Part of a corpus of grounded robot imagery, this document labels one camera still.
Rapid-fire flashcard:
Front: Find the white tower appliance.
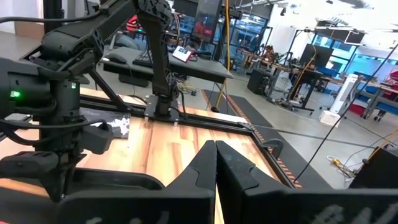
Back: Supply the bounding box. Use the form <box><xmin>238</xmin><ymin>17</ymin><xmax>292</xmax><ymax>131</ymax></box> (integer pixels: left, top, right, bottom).
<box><xmin>329</xmin><ymin>73</ymin><xmax>364</xmax><ymax>115</ymax></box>

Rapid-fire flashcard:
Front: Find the yellow cable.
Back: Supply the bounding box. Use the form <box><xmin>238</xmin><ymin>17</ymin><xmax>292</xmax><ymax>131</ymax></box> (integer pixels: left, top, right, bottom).
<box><xmin>215</xmin><ymin>0</ymin><xmax>233</xmax><ymax>108</ymax></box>

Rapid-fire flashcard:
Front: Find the long black cable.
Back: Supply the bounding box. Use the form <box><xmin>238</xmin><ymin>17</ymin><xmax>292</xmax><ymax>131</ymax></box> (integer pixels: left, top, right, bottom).
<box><xmin>293</xmin><ymin>42</ymin><xmax>398</xmax><ymax>184</ymax></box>

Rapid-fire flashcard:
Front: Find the wide black monitor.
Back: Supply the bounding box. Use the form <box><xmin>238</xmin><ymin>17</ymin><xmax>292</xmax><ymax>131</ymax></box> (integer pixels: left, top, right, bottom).
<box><xmin>298</xmin><ymin>43</ymin><xmax>335</xmax><ymax>69</ymax></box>

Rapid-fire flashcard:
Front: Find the blue table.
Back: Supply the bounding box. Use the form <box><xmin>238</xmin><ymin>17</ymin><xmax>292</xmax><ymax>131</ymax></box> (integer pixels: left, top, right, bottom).
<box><xmin>349</xmin><ymin>69</ymin><xmax>398</xmax><ymax>123</ymax></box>

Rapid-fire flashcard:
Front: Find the black printed mat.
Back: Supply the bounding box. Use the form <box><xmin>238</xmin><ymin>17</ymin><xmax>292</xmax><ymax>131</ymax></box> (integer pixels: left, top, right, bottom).
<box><xmin>78</xmin><ymin>106</ymin><xmax>132</xmax><ymax>140</ymax></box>

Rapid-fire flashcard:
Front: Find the black table clamp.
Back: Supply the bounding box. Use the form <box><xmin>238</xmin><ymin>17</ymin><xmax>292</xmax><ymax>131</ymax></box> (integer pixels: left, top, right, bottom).
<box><xmin>258</xmin><ymin>138</ymin><xmax>285</xmax><ymax>161</ymax></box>

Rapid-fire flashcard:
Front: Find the black workbench desk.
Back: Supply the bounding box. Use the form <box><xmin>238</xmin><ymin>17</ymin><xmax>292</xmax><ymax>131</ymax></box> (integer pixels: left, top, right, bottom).
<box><xmin>273</xmin><ymin>63</ymin><xmax>335</xmax><ymax>113</ymax></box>

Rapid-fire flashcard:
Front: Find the black rectangular tray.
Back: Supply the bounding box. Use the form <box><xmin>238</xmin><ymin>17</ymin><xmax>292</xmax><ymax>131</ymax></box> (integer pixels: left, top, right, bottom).
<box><xmin>0</xmin><ymin>167</ymin><xmax>167</xmax><ymax>224</ymax></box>

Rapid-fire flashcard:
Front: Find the yellow cable connector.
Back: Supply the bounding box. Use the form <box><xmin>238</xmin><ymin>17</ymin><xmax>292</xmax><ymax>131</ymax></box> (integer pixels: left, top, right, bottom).
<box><xmin>326</xmin><ymin>154</ymin><xmax>357</xmax><ymax>179</ymax></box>

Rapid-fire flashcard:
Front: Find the tall black monitor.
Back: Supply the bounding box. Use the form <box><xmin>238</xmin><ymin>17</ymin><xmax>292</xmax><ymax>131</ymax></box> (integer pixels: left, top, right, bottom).
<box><xmin>190</xmin><ymin>0</ymin><xmax>224</xmax><ymax>44</ymax></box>

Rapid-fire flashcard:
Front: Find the black equipment case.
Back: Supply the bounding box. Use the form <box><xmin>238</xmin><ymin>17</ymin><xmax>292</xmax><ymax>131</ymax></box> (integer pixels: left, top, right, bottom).
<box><xmin>349</xmin><ymin>146</ymin><xmax>398</xmax><ymax>190</ymax></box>

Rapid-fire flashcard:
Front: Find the black hazard-striped floor mat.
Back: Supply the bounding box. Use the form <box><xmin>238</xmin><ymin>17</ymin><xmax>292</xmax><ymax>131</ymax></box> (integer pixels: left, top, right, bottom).
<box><xmin>201</xmin><ymin>89</ymin><xmax>332</xmax><ymax>190</ymax></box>

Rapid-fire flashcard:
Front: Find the white box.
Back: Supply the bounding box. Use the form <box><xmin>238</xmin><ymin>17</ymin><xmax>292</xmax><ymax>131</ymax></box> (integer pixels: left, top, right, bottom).
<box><xmin>318</xmin><ymin>110</ymin><xmax>342</xmax><ymax>128</ymax></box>

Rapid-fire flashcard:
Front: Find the black computer mouse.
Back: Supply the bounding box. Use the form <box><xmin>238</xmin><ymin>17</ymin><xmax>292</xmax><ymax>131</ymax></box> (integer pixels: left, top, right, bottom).
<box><xmin>103</xmin><ymin>53</ymin><xmax>129</xmax><ymax>65</ymax></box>

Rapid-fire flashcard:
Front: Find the black keyboard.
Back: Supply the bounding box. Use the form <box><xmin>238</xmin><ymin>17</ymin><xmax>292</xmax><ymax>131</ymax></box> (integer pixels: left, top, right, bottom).
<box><xmin>132</xmin><ymin>49</ymin><xmax>155</xmax><ymax>68</ymax></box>

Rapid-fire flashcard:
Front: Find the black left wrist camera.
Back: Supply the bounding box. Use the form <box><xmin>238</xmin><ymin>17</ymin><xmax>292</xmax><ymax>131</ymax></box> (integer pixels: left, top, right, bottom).
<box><xmin>81</xmin><ymin>121</ymin><xmax>115</xmax><ymax>156</ymax></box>

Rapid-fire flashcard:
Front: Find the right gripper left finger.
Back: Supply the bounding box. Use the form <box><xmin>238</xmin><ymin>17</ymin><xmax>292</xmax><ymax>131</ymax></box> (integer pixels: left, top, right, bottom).
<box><xmin>161</xmin><ymin>139</ymin><xmax>218</xmax><ymax>192</ymax></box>

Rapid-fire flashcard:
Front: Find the black computer tower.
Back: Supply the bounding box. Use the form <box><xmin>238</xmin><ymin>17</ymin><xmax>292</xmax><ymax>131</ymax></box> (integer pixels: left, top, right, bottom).
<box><xmin>246</xmin><ymin>68</ymin><xmax>275</xmax><ymax>96</ymax></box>

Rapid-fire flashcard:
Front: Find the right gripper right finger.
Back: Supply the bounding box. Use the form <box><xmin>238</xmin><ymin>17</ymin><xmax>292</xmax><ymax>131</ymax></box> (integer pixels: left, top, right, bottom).
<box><xmin>216</xmin><ymin>140</ymin><xmax>289</xmax><ymax>224</ymax></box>

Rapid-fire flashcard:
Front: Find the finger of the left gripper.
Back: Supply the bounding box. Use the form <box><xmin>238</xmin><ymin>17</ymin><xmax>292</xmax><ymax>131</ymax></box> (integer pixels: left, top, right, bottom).
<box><xmin>41</xmin><ymin>175</ymin><xmax>64</xmax><ymax>203</ymax></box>
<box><xmin>62</xmin><ymin>169</ymin><xmax>79</xmax><ymax>200</ymax></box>

